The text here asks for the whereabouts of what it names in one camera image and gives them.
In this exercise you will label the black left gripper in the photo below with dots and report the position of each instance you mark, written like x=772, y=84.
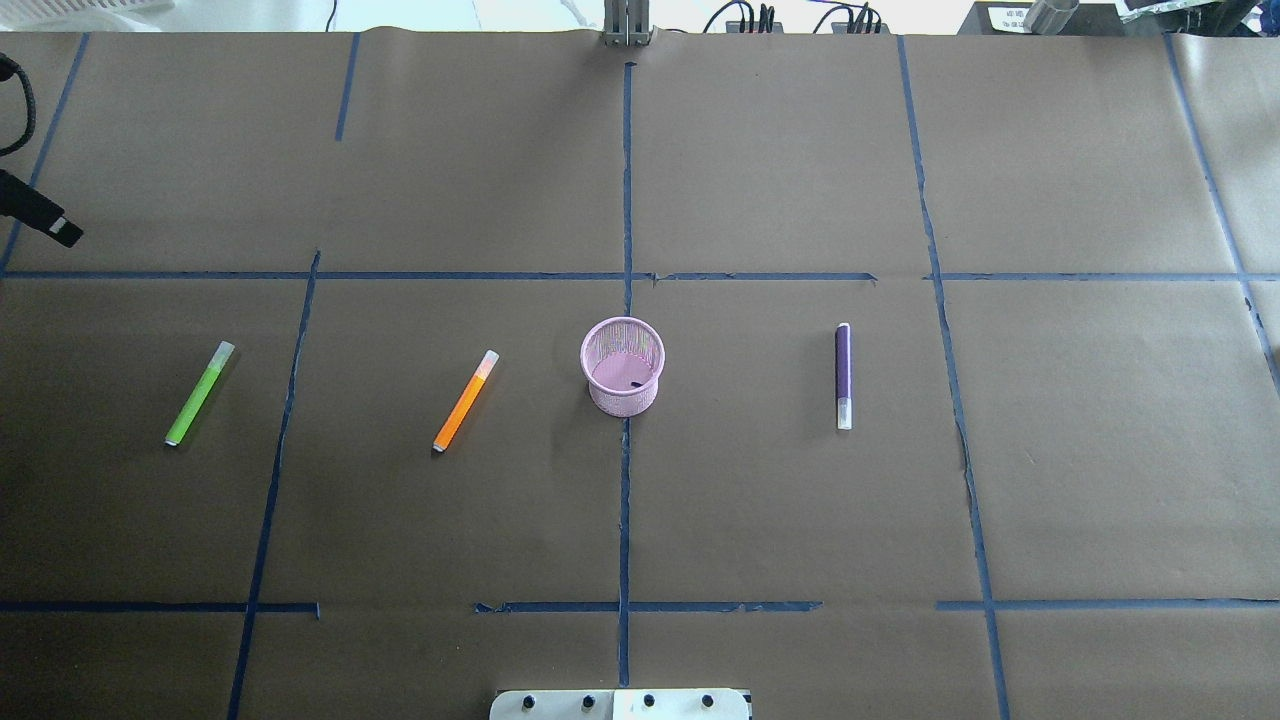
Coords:
x=31, y=206

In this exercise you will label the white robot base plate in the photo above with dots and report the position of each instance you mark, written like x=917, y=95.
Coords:
x=623, y=703

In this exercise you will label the purple marker pen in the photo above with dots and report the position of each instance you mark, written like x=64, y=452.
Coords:
x=845, y=404

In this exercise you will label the orange highlighter pen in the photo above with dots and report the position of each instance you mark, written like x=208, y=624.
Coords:
x=463, y=405

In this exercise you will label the pink mesh pen holder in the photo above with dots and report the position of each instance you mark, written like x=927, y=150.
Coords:
x=623, y=359

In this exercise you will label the green highlighter pen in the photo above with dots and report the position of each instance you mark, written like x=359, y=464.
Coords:
x=179, y=429

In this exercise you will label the aluminium frame post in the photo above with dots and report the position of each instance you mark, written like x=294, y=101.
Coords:
x=627, y=23

